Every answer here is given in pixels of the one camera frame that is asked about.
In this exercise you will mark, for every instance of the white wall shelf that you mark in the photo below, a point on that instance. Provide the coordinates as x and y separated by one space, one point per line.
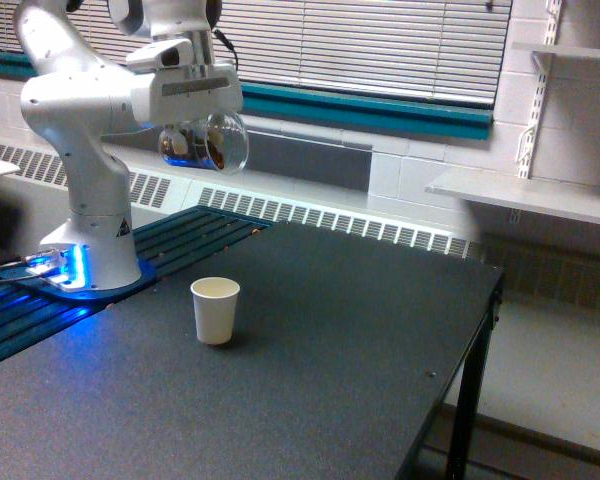
560 50
556 199

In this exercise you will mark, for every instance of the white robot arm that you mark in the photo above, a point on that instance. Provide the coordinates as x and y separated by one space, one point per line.
78 97

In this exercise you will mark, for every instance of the white window blinds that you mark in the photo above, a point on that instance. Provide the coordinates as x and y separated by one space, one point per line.
447 51

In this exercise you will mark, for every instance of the white lower wall shelf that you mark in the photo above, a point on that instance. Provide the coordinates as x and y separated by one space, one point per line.
556 199

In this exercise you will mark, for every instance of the white upper wall shelf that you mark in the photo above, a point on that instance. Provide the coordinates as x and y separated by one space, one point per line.
560 50

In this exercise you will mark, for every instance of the white paper cup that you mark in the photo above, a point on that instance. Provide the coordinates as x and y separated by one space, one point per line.
214 300

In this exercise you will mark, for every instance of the white shelf bracket rail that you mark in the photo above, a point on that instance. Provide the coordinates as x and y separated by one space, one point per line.
542 59

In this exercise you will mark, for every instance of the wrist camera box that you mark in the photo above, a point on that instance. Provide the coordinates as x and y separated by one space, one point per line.
164 54

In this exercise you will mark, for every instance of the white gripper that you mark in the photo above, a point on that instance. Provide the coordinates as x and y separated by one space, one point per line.
185 94

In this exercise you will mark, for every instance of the clear plastic cup with nuts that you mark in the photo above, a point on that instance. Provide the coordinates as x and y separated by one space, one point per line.
218 143

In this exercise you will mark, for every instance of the baseboard radiator heater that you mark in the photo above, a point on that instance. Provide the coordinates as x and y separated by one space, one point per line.
41 188

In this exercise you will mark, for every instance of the black table leg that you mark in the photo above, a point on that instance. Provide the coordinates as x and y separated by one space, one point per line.
470 389

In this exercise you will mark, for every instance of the blue slatted rail platform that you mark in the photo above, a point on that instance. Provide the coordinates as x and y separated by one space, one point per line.
169 245

